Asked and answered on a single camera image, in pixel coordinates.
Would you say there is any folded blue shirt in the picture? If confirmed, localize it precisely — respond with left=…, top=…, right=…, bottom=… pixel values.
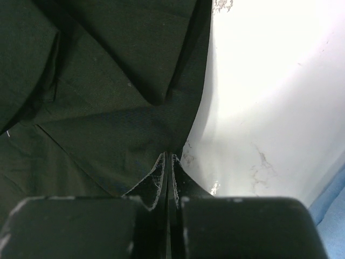
left=309, top=167, right=345, bottom=259

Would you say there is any black long sleeve shirt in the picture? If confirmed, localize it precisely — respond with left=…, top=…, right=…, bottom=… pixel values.
left=0, top=0, right=213, bottom=216

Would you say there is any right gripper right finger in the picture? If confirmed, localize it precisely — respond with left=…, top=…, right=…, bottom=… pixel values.
left=168, top=154, right=326, bottom=258

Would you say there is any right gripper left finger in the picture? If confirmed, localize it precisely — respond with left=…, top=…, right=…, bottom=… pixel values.
left=1, top=154, right=165, bottom=258

